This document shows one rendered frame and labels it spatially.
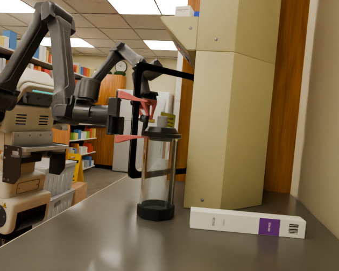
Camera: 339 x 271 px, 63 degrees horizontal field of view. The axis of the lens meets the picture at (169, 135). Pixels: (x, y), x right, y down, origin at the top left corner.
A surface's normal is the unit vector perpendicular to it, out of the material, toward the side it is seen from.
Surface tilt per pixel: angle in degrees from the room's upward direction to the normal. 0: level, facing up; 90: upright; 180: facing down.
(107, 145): 90
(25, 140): 90
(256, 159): 90
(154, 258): 0
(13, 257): 0
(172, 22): 90
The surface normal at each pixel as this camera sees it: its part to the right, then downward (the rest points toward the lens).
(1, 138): -0.37, 0.02
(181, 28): -0.17, 0.04
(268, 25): 0.58, 0.09
